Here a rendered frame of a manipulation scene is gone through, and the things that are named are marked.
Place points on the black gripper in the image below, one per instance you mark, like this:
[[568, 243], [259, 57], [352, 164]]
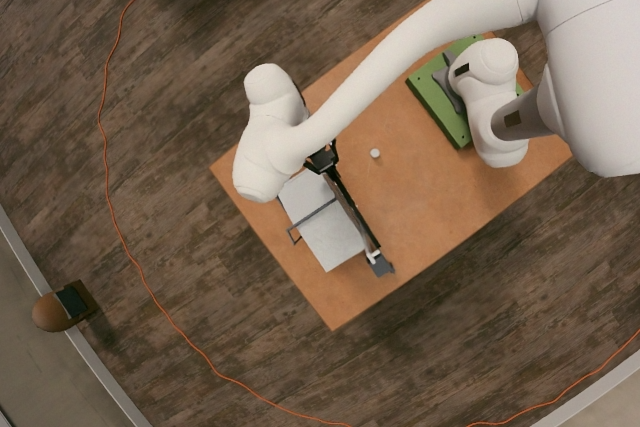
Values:
[[310, 166]]

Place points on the black thin rod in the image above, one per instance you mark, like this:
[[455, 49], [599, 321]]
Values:
[[352, 204]]

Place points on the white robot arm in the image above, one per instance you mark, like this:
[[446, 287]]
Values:
[[589, 94]]

